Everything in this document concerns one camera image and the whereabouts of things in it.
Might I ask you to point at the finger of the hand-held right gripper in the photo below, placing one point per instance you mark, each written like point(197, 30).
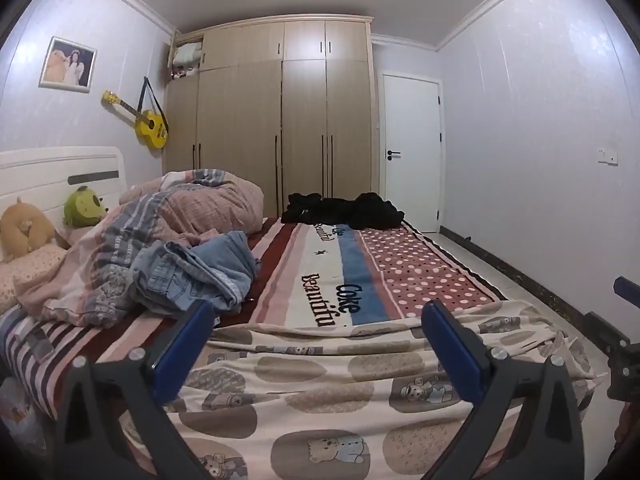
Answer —
point(629, 292)
point(605, 332)

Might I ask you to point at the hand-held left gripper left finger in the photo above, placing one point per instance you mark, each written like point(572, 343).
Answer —
point(185, 350)

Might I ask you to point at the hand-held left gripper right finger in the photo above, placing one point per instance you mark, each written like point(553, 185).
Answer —
point(450, 350)

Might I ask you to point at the beige bear-print blanket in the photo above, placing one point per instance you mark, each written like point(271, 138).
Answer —
point(325, 385)

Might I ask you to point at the striped polka dot bed sheet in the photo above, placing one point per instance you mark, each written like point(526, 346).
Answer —
point(415, 270)

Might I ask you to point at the blue jeans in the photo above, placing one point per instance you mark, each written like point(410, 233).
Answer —
point(220, 260)

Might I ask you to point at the dark baseboard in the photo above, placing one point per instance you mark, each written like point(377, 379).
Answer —
point(500, 255)

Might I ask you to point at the pink striped quilt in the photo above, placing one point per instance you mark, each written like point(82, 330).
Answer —
point(200, 205)

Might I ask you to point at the black clothing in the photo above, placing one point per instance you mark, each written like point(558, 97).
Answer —
point(370, 212)

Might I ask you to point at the floral pillow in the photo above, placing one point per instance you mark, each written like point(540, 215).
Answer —
point(30, 270)

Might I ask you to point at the green plush toy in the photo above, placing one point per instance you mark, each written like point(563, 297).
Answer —
point(82, 207)

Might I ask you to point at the floral patterned cloth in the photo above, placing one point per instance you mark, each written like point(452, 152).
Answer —
point(17, 415)

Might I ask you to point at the tan plush toy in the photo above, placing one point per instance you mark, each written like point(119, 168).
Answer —
point(25, 232)

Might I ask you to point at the yellow ukulele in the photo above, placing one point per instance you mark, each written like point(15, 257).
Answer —
point(150, 127)

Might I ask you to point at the white door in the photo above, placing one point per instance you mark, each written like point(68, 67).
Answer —
point(410, 125)

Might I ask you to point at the white bed headboard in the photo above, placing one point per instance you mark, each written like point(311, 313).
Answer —
point(50, 165)

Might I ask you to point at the beige wooden wardrobe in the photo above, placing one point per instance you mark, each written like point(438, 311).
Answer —
point(300, 110)

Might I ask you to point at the folded bedding in wardrobe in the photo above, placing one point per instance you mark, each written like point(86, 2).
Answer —
point(187, 55)

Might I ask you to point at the white wall switch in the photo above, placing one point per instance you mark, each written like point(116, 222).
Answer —
point(608, 155)

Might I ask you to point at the framed wall picture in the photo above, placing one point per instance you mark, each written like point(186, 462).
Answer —
point(67, 65)

